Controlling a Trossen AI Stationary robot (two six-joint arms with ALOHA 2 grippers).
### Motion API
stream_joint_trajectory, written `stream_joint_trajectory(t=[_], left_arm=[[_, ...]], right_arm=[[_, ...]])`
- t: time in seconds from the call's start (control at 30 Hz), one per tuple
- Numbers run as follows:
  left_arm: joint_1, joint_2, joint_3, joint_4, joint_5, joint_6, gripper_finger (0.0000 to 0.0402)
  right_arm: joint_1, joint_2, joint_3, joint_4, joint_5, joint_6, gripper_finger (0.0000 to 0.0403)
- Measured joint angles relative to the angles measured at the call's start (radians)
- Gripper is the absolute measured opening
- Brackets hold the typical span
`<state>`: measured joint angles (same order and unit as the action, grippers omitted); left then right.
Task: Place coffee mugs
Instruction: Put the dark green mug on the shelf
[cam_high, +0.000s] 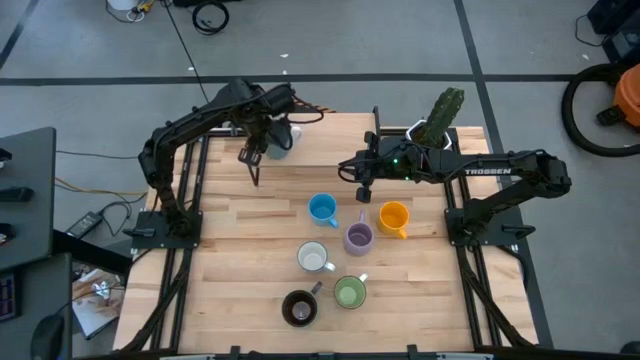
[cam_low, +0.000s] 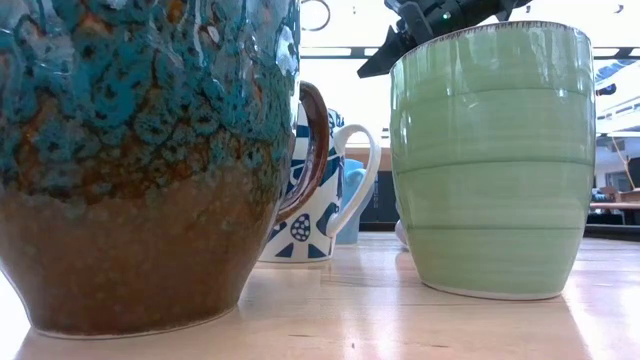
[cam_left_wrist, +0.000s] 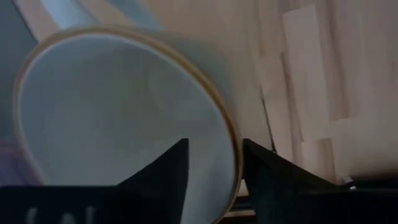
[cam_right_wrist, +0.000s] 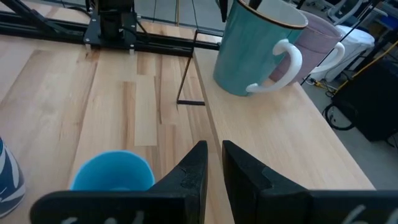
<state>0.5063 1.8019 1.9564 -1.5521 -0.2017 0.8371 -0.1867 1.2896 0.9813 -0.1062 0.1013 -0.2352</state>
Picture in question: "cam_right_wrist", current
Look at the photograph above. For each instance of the blue box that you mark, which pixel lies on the blue box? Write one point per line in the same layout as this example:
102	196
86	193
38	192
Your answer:
388	22

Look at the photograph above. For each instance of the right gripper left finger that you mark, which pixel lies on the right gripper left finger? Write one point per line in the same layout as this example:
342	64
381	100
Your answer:
174	199

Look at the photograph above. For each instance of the white bin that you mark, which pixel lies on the white bin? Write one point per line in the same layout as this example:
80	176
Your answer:
351	46

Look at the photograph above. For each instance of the black aluminium table frame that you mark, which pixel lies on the black aluminium table frame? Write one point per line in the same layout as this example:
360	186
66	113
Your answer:
46	32

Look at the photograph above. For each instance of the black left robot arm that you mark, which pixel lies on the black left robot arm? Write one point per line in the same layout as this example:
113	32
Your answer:
110	21

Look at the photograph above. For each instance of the light blue mug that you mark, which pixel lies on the light blue mug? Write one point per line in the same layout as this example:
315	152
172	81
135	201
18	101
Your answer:
112	171

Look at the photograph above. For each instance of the black box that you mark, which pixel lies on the black box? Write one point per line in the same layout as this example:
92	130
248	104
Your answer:
373	102

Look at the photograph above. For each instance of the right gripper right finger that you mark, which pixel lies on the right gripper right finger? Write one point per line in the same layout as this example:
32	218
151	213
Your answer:
264	199

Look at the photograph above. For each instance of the grey office chair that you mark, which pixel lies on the grey office chair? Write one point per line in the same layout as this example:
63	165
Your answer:
342	12

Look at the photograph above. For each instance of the white blue patterned mug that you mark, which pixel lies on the white blue patterned mug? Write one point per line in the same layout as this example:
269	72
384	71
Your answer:
11	186

